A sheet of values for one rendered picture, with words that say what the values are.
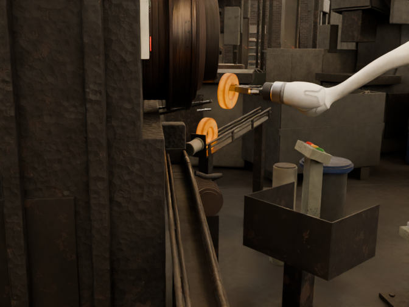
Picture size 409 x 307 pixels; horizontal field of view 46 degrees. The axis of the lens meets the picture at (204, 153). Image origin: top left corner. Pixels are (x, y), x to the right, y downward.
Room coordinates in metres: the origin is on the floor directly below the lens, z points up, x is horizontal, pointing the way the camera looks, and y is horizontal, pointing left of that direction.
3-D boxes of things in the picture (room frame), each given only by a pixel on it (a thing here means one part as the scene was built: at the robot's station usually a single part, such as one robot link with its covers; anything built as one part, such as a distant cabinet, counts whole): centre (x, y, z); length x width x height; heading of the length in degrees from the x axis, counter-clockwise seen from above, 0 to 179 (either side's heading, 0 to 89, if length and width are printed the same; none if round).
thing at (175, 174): (1.64, 0.10, 0.66); 0.19 x 0.07 x 0.01; 7
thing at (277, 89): (1.98, -0.31, 0.91); 0.09 x 0.06 x 0.09; 152
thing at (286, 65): (5.91, -1.25, 0.55); 1.10 x 0.53 x 1.10; 27
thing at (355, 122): (4.21, -0.90, 0.39); 1.03 x 0.83 x 0.77; 112
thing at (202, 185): (1.97, -0.01, 0.27); 0.22 x 0.13 x 0.53; 7
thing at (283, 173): (2.33, -0.41, 0.26); 0.12 x 0.12 x 0.52
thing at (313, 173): (2.38, -0.56, 0.31); 0.24 x 0.16 x 0.62; 7
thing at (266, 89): (2.01, -0.24, 0.92); 0.09 x 0.08 x 0.07; 62
